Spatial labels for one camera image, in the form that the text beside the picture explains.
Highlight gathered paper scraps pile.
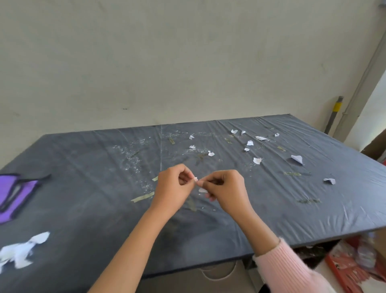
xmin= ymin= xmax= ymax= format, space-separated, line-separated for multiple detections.
xmin=0 ymin=231 xmax=51 ymax=274

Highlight person's right hand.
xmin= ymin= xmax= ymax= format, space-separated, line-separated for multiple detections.
xmin=196 ymin=169 xmax=257 ymax=225

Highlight purple cloth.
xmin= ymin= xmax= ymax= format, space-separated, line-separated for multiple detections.
xmin=0 ymin=173 xmax=52 ymax=225

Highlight white cable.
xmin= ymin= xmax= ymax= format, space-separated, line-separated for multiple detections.
xmin=200 ymin=262 xmax=239 ymax=281

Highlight grey wall pipe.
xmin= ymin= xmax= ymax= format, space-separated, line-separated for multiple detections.
xmin=333 ymin=35 xmax=386 ymax=142

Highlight person's right forearm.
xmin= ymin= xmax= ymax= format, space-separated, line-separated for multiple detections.
xmin=236 ymin=210 xmax=337 ymax=293

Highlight person's left hand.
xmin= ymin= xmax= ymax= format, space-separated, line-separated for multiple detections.
xmin=149 ymin=164 xmax=198 ymax=219

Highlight white paper scraps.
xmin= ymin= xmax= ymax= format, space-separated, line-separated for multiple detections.
xmin=188 ymin=129 xmax=336 ymax=185

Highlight grey pole yellow band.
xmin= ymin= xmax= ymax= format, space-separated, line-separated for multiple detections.
xmin=323 ymin=95 xmax=344 ymax=136

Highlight dark grey covered table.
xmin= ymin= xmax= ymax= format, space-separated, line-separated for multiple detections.
xmin=0 ymin=114 xmax=386 ymax=293

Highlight person's left forearm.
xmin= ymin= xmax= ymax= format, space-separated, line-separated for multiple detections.
xmin=87 ymin=207 xmax=169 ymax=293

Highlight brown cardboard box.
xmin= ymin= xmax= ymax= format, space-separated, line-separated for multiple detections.
xmin=361 ymin=132 xmax=386 ymax=165

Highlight clear plastic bottle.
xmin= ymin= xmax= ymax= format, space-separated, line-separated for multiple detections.
xmin=355 ymin=231 xmax=378 ymax=270

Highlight red and white package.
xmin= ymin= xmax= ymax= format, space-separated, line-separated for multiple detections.
xmin=325 ymin=238 xmax=386 ymax=293

